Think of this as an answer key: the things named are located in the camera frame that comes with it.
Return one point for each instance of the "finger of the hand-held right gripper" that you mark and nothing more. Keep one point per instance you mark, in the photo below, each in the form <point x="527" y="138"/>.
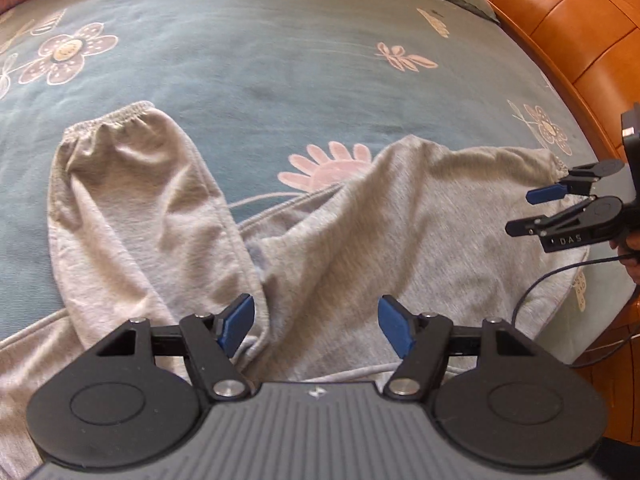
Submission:
<point x="545" y="194"/>
<point x="530" y="226"/>

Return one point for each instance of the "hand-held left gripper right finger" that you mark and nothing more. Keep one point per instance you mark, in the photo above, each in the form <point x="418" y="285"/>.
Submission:
<point x="397" y="327"/>

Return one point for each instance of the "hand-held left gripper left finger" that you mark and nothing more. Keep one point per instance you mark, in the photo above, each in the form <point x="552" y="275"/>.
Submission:
<point x="235" y="325"/>

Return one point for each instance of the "person's right hand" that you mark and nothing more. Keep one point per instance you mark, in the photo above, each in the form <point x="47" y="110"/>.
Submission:
<point x="634" y="267"/>

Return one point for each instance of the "wooden headboard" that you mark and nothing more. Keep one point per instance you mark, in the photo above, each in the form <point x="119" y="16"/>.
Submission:
<point x="575" y="20"/>

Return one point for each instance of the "thin teal pillow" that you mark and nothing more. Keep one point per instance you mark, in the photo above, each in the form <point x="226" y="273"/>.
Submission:
<point x="460" y="0"/>

